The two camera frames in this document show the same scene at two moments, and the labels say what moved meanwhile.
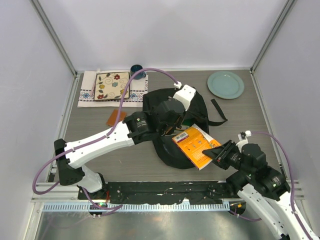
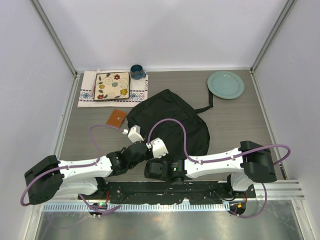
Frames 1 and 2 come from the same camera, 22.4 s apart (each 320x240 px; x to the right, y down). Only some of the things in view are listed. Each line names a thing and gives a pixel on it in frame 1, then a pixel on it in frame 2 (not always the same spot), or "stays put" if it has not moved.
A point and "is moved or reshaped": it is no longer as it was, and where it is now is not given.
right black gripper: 219,154 -> 156,161
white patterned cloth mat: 86,87 stays put
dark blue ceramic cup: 135,68 stays put
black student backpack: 197,113 is moved or reshaped
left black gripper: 178,124 -> 149,155
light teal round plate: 226,84 stays put
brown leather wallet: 112,118 stays put
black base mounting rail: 194,192 stays put
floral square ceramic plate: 111,85 stays put
